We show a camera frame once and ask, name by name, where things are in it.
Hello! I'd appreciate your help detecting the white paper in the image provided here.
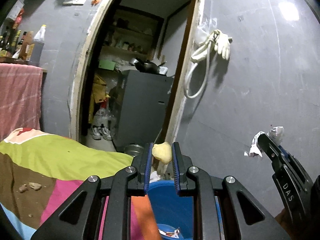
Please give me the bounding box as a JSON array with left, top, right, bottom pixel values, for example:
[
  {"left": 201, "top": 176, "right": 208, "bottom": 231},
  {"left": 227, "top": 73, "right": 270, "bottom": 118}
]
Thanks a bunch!
[{"left": 244, "top": 126, "right": 284, "bottom": 158}]

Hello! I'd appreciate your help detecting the yellow peel scrap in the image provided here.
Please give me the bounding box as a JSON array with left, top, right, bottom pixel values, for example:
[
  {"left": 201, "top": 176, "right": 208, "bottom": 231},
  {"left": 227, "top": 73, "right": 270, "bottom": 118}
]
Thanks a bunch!
[{"left": 152, "top": 141, "right": 172, "bottom": 165}]

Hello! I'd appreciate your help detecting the right human hand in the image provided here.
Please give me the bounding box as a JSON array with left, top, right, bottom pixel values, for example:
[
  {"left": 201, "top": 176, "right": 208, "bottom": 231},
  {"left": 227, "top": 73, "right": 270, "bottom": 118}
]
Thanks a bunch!
[{"left": 275, "top": 209, "right": 296, "bottom": 239}]

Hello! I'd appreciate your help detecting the brown crumb on cloth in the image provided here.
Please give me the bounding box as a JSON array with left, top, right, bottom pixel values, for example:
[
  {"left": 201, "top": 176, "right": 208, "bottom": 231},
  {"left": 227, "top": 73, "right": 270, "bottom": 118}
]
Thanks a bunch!
[{"left": 18, "top": 182, "right": 42, "bottom": 193}]

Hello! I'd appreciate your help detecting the colourful patchwork table cloth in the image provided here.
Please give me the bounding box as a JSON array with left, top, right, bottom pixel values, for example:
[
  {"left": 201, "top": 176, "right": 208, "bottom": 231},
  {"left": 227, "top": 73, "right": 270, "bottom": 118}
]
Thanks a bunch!
[{"left": 0, "top": 127, "right": 161, "bottom": 240}]

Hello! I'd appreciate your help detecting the blue plastic bucket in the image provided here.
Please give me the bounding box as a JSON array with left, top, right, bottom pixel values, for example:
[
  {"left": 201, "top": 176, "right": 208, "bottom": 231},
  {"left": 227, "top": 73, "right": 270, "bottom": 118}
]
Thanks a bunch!
[{"left": 148, "top": 180, "right": 193, "bottom": 239}]

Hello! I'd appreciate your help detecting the pair of sneakers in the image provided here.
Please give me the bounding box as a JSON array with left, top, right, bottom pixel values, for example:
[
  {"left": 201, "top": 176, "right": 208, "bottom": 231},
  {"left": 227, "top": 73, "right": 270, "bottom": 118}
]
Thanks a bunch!
[{"left": 91, "top": 124, "right": 112, "bottom": 141}]

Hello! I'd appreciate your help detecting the metal pot on floor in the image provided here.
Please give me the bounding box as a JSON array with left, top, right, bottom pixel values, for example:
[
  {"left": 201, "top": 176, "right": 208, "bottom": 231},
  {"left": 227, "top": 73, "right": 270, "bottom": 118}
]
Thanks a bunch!
[{"left": 124, "top": 144, "right": 144, "bottom": 157}]

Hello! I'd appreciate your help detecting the clear plastic bottle on floor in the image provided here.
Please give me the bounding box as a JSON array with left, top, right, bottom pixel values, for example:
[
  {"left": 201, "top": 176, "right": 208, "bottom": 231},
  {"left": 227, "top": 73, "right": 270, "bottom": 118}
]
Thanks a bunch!
[{"left": 93, "top": 98, "right": 112, "bottom": 128}]

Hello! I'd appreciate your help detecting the white rubber glove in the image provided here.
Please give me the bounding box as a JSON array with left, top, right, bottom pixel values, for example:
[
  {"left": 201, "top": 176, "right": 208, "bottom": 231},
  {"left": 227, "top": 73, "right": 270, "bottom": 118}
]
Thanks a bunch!
[{"left": 214, "top": 29, "right": 233, "bottom": 61}]

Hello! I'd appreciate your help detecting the yellow bag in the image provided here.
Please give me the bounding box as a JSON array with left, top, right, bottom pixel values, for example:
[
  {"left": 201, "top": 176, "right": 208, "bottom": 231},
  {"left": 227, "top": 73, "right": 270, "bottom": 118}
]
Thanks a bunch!
[{"left": 88, "top": 74, "right": 109, "bottom": 124}]

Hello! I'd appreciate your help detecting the grey cabinet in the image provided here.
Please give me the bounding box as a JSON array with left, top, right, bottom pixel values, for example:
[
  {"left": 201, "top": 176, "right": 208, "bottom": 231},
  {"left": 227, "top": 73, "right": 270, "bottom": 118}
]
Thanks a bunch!
[{"left": 111, "top": 70, "right": 174, "bottom": 152}]

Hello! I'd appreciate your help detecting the pink checked counter cloth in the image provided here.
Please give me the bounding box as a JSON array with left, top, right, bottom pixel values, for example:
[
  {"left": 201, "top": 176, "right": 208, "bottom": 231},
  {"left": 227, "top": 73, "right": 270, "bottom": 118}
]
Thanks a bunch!
[{"left": 1, "top": 63, "right": 43, "bottom": 140}]

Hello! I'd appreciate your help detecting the black wok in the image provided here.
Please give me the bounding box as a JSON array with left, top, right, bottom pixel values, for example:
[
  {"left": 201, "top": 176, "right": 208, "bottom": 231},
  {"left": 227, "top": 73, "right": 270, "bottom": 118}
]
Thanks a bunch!
[{"left": 129, "top": 58, "right": 168, "bottom": 75}]

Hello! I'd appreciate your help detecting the green box on shelf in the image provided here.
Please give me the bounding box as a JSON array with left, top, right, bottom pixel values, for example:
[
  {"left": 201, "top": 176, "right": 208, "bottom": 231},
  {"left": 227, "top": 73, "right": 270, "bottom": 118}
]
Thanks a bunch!
[{"left": 99, "top": 60, "right": 116, "bottom": 71}]

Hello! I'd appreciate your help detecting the dark sauce bottle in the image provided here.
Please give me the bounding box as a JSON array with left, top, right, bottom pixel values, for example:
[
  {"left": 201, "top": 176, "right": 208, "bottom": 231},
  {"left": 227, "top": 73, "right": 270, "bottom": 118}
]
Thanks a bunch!
[{"left": 1, "top": 29, "right": 12, "bottom": 57}]

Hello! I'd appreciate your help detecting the white hose loop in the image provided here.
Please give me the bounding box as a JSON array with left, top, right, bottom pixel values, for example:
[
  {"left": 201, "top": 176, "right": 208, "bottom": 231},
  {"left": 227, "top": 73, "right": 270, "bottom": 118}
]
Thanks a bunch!
[{"left": 183, "top": 29, "right": 218, "bottom": 99}]

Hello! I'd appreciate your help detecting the orange wall hook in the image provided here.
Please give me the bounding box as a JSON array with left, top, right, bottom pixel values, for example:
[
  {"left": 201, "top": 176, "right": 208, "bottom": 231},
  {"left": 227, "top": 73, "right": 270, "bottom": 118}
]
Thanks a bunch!
[{"left": 91, "top": 0, "right": 101, "bottom": 6}]

